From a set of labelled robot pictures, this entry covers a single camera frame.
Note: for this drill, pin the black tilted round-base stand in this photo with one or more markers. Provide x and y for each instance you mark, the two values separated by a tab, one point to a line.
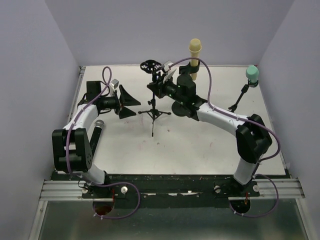
244	90

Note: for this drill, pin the black mounting rail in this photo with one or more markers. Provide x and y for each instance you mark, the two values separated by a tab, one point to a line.
168	191

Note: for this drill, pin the teal microphone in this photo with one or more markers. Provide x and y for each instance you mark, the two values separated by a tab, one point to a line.
252	75

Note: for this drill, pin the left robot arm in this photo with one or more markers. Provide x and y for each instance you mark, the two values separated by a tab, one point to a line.
74	145

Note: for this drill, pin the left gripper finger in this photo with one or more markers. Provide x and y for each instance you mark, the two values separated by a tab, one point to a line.
126	113
126	99

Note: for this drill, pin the beige microphone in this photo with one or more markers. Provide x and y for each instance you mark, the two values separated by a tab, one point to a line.
195	47

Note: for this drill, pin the black round-base clip stand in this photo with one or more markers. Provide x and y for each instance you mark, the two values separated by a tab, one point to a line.
185	91

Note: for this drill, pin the black silver-head microphone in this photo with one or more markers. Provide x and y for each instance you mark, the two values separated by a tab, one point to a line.
97	131

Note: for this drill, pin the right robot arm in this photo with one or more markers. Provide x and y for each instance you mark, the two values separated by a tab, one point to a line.
252	138

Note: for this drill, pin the black tripod shock-mount stand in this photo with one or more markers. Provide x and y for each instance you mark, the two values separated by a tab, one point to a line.
151	66

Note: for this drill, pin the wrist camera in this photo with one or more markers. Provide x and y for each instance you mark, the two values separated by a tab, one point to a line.
168	69
112	88

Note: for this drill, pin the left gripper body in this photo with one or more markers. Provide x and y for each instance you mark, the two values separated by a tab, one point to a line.
111	102

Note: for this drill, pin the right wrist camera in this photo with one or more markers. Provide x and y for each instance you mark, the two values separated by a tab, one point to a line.
168	69

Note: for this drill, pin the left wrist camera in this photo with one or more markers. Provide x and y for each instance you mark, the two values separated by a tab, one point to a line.
112	88

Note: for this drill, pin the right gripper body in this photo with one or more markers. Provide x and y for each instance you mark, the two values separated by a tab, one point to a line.
168	88

